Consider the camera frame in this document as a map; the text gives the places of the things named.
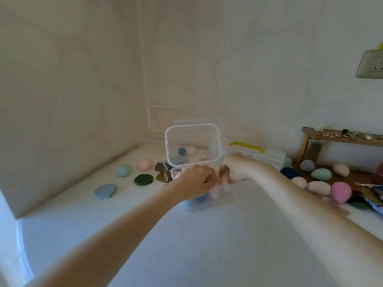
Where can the person's left hand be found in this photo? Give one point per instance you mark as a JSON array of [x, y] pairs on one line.
[[194, 180]]

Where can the pink sponge inside container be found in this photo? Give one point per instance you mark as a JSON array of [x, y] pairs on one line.
[[224, 183]]

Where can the teal egg makeup sponge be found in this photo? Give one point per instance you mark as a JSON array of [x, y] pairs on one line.
[[123, 170], [321, 174]]

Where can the clear plastic container lid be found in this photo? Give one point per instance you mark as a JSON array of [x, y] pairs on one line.
[[193, 143]]

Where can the wooden shelf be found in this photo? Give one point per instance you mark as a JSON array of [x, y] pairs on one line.
[[344, 140]]

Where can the clear flat plastic lid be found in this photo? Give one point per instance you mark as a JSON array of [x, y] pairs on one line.
[[163, 116]]

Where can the person's left forearm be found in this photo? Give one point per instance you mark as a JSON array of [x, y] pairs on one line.
[[113, 236]]

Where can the blue sponge inside container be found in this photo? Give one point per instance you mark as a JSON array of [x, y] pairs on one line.
[[197, 200]]

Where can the mint green makeup sponge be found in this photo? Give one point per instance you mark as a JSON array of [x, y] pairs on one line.
[[287, 161]]

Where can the person's right hand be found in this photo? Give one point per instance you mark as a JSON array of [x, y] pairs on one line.
[[239, 167]]

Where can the grey wall socket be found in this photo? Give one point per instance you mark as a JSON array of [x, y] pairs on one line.
[[370, 64]]

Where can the clear plastic container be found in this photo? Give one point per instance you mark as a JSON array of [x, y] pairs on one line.
[[220, 195]]

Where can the person's left fingers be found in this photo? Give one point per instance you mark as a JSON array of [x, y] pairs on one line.
[[210, 179]]

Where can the pile of flat powder puffs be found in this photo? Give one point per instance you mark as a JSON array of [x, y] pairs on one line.
[[369, 197]]

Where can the pale pink makeup sponge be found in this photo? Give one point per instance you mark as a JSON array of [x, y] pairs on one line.
[[299, 182]]

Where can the lavender egg makeup sponge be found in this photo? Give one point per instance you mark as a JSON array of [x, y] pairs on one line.
[[307, 165]]

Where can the olive flat powder puff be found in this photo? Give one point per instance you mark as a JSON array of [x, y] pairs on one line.
[[163, 177]]

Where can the dark green flat powder puff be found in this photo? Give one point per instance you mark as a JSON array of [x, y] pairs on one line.
[[143, 179]]

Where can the person's right fingers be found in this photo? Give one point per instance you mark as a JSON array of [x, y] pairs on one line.
[[226, 174]]

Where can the small blue makeup sponge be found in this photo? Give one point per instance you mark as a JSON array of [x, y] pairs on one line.
[[182, 151]]

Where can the dark blue makeup sponge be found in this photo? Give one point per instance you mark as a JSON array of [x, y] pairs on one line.
[[290, 173]]

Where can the magenta egg makeup sponge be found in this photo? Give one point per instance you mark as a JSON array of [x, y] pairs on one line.
[[341, 192]]

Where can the dark red object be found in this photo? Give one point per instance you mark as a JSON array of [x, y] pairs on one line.
[[378, 173]]

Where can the blue flat powder puff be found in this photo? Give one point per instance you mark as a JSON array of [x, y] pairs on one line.
[[105, 191]]

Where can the brown flat powder puff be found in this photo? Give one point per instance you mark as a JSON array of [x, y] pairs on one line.
[[162, 166]]

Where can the row of small metal trinkets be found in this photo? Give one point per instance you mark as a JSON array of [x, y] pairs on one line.
[[347, 135]]

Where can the small pink makeup sponge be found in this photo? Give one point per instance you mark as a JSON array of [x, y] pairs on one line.
[[191, 150]]

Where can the person's right forearm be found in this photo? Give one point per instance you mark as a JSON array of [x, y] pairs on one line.
[[314, 218]]

